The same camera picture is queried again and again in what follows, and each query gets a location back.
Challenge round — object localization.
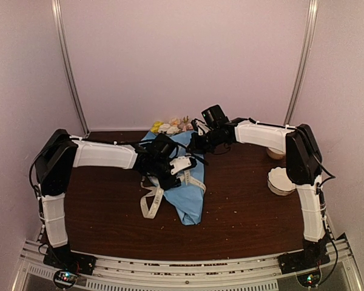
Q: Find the left aluminium frame post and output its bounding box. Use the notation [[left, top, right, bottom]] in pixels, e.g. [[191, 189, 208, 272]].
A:
[[51, 0, 90, 135]]

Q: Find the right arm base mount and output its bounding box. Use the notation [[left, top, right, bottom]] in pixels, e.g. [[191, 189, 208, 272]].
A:
[[278, 250, 331, 275]]

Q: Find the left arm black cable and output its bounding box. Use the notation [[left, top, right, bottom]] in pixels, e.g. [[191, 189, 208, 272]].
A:
[[87, 138, 209, 167]]

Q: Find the front aluminium rail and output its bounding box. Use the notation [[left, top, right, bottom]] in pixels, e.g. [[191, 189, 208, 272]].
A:
[[12, 239, 364, 291]]

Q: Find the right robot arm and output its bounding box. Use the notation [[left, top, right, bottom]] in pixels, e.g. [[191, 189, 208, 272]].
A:
[[188, 105, 329, 268]]

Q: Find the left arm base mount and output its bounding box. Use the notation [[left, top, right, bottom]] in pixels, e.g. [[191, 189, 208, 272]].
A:
[[43, 253, 96, 275]]

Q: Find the plain white bowl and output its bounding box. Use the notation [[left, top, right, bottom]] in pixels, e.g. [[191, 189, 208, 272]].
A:
[[266, 147, 286, 160]]

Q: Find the blue wrapping paper sheet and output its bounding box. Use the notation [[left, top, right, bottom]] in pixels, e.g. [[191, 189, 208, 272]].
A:
[[141, 130, 207, 226]]

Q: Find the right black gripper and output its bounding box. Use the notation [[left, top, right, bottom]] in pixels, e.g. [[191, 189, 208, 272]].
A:
[[187, 127, 226, 154]]

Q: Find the cream printed ribbon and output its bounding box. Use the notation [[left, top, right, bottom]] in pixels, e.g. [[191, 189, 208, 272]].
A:
[[140, 170, 206, 219]]

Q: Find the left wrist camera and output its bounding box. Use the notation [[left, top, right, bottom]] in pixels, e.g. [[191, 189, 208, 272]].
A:
[[169, 156, 197, 175]]

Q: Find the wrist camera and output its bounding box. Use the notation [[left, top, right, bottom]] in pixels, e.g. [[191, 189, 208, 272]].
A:
[[169, 156, 197, 175], [190, 119, 212, 136]]

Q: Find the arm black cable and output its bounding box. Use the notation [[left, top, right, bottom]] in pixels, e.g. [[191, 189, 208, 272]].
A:
[[291, 127, 337, 186], [87, 138, 209, 167]]

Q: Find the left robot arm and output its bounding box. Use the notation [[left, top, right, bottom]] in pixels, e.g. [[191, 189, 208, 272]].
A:
[[30, 129, 190, 269]]

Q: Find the right aluminium frame post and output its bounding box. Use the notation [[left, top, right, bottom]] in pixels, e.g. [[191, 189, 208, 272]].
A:
[[283, 0, 319, 125]]

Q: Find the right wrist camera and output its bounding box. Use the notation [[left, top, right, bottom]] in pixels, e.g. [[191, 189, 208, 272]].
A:
[[190, 119, 212, 136]]

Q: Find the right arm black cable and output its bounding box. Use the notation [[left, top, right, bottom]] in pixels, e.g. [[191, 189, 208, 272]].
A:
[[291, 127, 337, 186]]

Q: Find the aluminium frame post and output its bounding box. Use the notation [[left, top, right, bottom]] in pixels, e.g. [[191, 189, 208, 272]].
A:
[[283, 0, 319, 125], [51, 0, 90, 135]]

